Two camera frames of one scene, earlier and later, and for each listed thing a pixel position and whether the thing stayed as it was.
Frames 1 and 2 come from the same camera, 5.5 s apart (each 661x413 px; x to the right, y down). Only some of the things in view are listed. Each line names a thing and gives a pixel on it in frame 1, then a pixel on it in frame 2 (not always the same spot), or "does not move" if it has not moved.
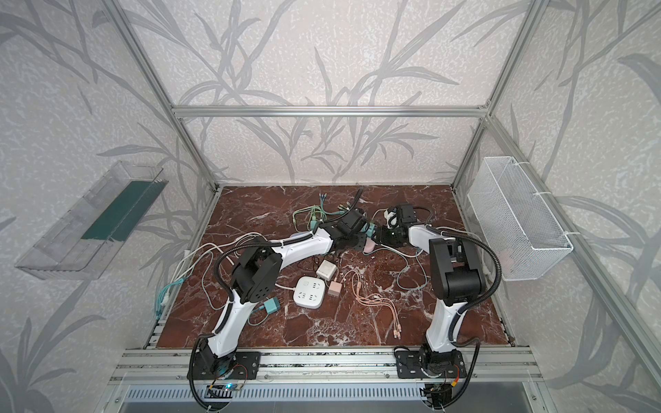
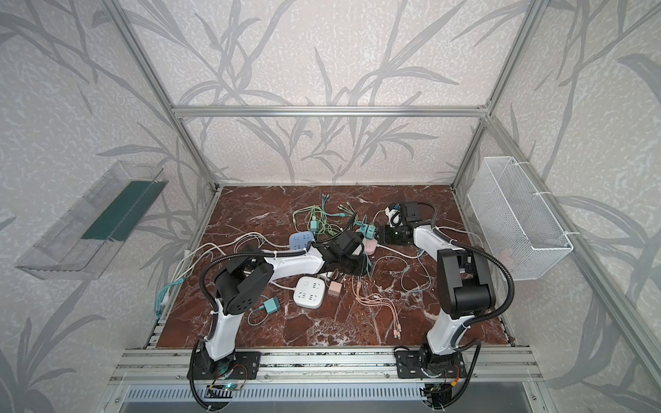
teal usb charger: [272, 305] does not move
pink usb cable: [356, 281] does not move
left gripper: [359, 227] → [359, 257]
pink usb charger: [334, 288] does not move
